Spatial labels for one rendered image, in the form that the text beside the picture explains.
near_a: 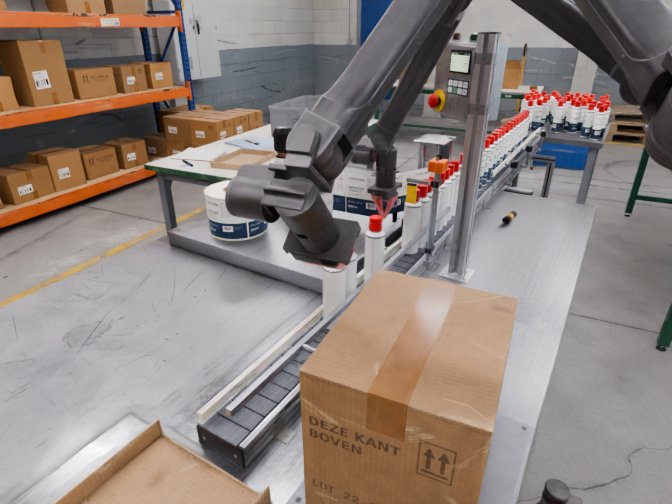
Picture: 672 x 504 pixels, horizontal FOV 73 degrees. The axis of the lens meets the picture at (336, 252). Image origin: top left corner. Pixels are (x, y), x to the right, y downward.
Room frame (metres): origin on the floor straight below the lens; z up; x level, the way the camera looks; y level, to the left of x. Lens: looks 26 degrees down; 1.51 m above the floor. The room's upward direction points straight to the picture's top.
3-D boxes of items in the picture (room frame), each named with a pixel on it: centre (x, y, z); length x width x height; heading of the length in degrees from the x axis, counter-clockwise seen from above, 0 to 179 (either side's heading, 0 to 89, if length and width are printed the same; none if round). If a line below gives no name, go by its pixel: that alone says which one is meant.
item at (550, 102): (3.32, -1.61, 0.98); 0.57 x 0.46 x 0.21; 59
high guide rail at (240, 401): (1.00, -0.11, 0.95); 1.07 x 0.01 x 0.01; 149
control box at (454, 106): (1.31, -0.36, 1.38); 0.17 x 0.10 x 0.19; 24
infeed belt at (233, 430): (1.26, -0.23, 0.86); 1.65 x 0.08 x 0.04; 149
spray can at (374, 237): (1.06, -0.10, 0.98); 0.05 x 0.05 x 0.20
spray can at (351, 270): (0.93, -0.02, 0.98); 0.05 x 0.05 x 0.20
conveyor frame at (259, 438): (1.26, -0.23, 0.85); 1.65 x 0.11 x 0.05; 149
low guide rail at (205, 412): (1.04, -0.04, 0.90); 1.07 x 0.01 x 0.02; 149
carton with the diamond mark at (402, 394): (0.54, -0.12, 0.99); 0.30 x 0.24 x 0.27; 155
